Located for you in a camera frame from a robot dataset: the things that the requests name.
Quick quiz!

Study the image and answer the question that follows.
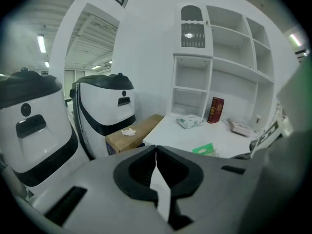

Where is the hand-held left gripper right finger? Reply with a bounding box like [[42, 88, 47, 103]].
[[156, 145, 204, 199]]

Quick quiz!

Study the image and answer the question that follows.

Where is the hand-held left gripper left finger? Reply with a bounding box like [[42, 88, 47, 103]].
[[113, 145, 159, 206]]

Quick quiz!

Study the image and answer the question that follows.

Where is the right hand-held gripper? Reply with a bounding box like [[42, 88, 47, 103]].
[[249, 102, 293, 158]]

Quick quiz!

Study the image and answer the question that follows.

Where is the white flat box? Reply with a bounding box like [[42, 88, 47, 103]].
[[227, 118, 254, 138]]

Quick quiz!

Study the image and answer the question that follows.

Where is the brown cardboard box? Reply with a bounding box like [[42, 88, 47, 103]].
[[105, 114, 164, 156]]

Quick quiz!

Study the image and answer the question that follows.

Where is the white and green tissue packet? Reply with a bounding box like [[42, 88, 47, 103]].
[[175, 114, 204, 129]]

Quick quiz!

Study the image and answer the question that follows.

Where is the red hardcover book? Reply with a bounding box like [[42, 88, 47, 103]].
[[207, 97, 225, 124]]

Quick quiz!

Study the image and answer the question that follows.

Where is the white shelf cabinet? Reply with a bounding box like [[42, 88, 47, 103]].
[[170, 3, 275, 131]]

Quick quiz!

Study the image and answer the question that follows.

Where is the small white and black robot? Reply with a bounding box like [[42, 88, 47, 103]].
[[69, 73, 137, 160]]

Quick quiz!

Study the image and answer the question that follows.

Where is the large white and black robot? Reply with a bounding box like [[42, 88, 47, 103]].
[[0, 67, 91, 199]]

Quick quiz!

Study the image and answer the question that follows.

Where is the white cabinet door with glass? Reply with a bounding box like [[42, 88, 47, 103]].
[[174, 3, 214, 58]]

